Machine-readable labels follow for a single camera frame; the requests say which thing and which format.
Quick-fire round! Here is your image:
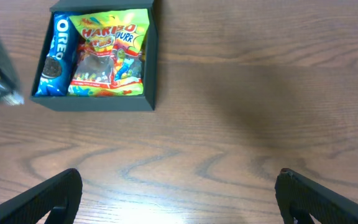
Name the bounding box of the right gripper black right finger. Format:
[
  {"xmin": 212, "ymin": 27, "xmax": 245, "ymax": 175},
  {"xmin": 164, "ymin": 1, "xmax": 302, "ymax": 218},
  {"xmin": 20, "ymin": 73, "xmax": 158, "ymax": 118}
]
[{"xmin": 275, "ymin": 168, "xmax": 358, "ymax": 224}]

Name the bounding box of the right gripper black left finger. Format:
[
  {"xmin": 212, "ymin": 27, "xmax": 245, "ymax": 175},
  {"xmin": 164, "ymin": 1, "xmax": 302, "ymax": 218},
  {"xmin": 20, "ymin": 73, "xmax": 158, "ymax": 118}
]
[{"xmin": 0, "ymin": 168, "xmax": 83, "ymax": 224}]

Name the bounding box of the blue Oreo cookie pack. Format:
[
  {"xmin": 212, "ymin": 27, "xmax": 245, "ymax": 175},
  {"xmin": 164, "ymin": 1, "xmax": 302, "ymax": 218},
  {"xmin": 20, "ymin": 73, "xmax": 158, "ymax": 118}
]
[{"xmin": 35, "ymin": 12, "xmax": 79, "ymax": 96}]

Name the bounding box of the black gift box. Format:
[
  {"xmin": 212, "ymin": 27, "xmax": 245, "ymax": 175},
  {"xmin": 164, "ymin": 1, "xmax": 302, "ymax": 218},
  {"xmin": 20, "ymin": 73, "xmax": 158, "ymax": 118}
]
[{"xmin": 29, "ymin": 0, "xmax": 160, "ymax": 111}]

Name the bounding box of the green Haribo gummy bag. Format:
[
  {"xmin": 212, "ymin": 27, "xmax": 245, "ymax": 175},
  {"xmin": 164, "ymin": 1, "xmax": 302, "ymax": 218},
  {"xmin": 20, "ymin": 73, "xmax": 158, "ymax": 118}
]
[{"xmin": 68, "ymin": 9, "xmax": 150, "ymax": 97}]

